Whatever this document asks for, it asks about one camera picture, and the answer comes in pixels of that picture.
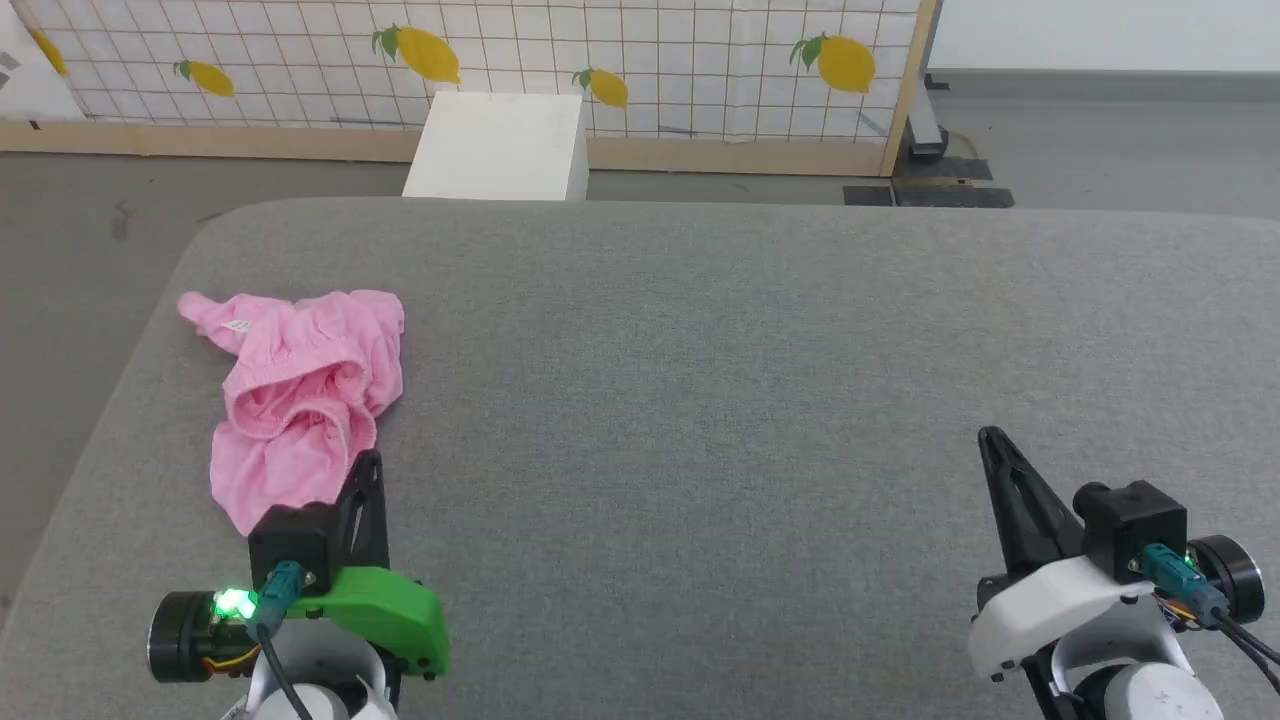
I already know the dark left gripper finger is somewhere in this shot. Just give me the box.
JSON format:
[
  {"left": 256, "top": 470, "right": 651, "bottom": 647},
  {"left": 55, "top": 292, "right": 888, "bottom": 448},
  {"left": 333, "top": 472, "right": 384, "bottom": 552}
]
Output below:
[{"left": 334, "top": 449, "right": 390, "bottom": 572}]

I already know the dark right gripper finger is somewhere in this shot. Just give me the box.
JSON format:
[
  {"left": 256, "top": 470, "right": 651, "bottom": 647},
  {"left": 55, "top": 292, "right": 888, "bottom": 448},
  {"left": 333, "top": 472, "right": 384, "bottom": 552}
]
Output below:
[{"left": 977, "top": 426, "right": 1088, "bottom": 578}]

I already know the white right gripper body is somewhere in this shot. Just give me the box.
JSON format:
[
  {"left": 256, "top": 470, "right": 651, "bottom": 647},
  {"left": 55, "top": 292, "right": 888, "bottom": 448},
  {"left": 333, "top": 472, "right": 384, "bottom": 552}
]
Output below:
[{"left": 967, "top": 554, "right": 1163, "bottom": 683}]

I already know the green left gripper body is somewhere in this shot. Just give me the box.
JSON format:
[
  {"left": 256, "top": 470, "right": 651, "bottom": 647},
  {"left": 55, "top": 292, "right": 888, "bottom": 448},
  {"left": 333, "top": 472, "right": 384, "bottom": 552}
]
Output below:
[{"left": 288, "top": 565, "right": 452, "bottom": 682}]

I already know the pink cloth garment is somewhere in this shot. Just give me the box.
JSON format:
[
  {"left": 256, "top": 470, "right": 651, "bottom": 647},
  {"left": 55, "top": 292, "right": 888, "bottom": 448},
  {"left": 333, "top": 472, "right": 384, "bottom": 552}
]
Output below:
[{"left": 177, "top": 290, "right": 406, "bottom": 537}]

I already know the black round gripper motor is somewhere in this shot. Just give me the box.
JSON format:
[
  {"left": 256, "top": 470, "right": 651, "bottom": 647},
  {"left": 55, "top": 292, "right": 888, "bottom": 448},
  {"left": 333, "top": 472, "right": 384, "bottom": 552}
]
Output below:
[
  {"left": 1188, "top": 535, "right": 1267, "bottom": 623},
  {"left": 147, "top": 591, "right": 219, "bottom": 685}
]

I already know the large black floor mat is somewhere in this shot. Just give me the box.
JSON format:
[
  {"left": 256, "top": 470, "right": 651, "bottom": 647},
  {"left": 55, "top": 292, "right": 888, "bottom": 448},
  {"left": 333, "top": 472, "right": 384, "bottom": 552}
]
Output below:
[{"left": 892, "top": 155, "right": 1016, "bottom": 209}]

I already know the grey fabric sofa cushion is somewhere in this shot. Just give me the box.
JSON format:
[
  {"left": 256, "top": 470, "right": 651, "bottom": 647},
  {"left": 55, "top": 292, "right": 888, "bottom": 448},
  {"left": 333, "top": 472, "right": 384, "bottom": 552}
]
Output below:
[{"left": 0, "top": 197, "right": 1280, "bottom": 720}]

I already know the grey metal stand foot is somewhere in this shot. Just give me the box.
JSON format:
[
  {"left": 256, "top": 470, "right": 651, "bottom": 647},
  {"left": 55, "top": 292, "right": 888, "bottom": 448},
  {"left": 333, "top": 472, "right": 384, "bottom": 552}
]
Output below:
[{"left": 905, "top": 72, "right": 951, "bottom": 167}]

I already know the white box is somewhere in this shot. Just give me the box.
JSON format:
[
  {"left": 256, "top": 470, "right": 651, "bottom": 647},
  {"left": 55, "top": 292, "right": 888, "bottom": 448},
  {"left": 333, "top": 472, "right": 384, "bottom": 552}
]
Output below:
[{"left": 402, "top": 92, "right": 590, "bottom": 202}]

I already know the lemon print wood-framed screen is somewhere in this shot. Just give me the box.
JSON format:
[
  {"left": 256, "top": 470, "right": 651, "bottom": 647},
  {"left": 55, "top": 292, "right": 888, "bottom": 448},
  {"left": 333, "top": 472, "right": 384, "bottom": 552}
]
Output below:
[{"left": 0, "top": 0, "right": 942, "bottom": 179}]

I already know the black cable with teal plug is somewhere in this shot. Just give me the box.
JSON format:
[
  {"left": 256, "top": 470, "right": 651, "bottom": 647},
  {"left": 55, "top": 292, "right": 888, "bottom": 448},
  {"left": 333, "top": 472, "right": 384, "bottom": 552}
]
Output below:
[
  {"left": 252, "top": 560, "right": 317, "bottom": 720},
  {"left": 1140, "top": 544, "right": 1280, "bottom": 693}
]

